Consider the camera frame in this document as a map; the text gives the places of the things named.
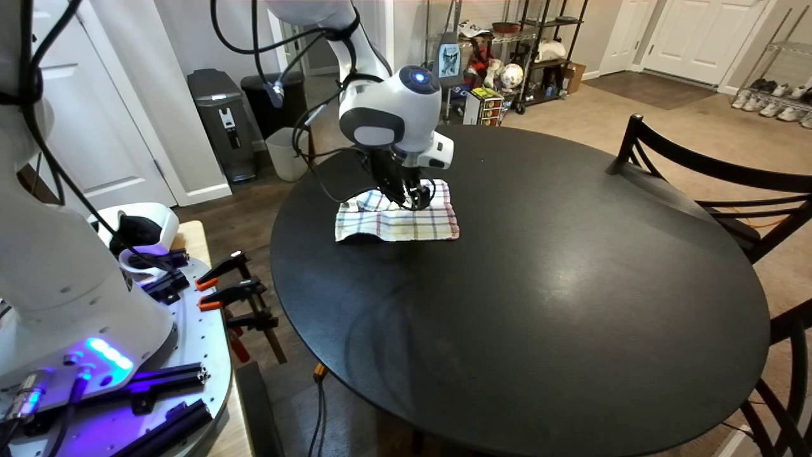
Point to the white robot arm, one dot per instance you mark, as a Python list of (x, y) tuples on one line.
[(388, 116)]

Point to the white door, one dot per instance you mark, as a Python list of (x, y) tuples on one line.
[(699, 40)]

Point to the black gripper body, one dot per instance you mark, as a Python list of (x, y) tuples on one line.
[(400, 184)]

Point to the black metal shelf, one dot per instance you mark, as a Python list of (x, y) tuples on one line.
[(510, 64)]

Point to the orange handled clamp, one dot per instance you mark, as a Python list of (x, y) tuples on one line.
[(232, 263), (258, 318)]

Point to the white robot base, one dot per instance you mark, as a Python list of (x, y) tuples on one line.
[(77, 331)]

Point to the white shoe rack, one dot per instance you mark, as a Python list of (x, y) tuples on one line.
[(780, 83)]

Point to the white plaid kitchen towel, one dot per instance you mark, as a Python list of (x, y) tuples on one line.
[(371, 213)]

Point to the round black table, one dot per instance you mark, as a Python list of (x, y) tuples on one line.
[(582, 310)]

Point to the brown door mat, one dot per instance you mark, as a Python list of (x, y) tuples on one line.
[(651, 89)]

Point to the black trash bin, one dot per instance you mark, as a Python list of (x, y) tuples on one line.
[(227, 125)]

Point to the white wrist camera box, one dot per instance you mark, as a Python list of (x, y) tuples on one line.
[(440, 154)]

